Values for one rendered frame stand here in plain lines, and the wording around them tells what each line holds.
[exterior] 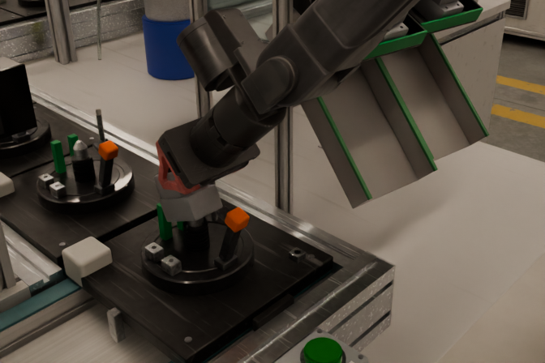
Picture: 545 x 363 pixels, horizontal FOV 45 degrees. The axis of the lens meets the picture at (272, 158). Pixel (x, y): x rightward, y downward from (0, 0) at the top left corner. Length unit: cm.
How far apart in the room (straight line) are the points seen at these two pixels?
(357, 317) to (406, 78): 42
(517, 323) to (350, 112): 36
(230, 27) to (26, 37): 136
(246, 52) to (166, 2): 104
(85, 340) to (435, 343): 43
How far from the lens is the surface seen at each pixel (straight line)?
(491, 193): 123
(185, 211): 77
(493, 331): 93
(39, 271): 89
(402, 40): 86
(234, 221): 72
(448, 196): 120
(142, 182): 101
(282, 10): 85
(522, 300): 99
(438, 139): 105
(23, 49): 195
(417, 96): 106
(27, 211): 99
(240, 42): 62
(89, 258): 83
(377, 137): 96
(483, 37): 243
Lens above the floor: 146
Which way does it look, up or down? 28 degrees down
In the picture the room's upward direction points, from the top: 1 degrees counter-clockwise
